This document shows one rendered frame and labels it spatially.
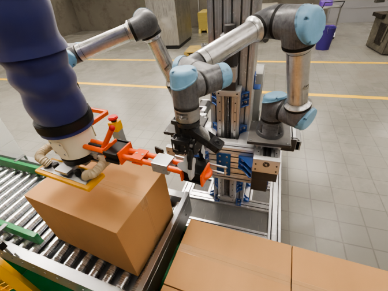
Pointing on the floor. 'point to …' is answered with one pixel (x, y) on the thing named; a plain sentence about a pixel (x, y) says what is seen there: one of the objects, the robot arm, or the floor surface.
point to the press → (379, 32)
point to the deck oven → (172, 21)
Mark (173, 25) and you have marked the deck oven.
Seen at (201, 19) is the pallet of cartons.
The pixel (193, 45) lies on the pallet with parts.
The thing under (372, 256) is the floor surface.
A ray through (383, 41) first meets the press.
